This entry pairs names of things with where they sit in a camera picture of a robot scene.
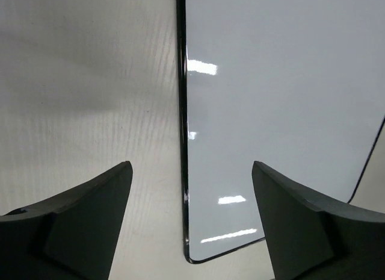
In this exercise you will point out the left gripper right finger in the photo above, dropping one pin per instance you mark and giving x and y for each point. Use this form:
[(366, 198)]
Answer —
[(313, 236)]

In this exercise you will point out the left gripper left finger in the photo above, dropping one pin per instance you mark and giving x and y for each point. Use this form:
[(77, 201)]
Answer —
[(72, 235)]

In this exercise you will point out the small black-framed whiteboard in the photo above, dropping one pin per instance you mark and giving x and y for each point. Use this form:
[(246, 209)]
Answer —
[(295, 84)]

